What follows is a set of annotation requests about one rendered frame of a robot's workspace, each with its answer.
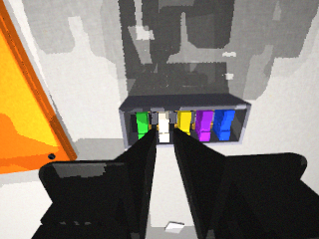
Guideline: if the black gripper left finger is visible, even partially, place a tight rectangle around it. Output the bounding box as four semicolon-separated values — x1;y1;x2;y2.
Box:
39;128;157;239

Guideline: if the grey fuse block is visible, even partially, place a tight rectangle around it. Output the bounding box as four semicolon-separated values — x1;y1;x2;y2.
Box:
119;93;251;149

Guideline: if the white fuse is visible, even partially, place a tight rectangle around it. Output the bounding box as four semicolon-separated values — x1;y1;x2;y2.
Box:
159;112;169;142

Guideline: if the yellow fuse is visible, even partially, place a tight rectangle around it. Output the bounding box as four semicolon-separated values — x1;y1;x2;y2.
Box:
177;111;191;134

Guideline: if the green fuse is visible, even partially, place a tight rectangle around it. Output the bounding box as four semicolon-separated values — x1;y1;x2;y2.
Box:
136;112;149;139

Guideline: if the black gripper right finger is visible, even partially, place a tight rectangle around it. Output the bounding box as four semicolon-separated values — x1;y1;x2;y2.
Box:
172;127;308;239

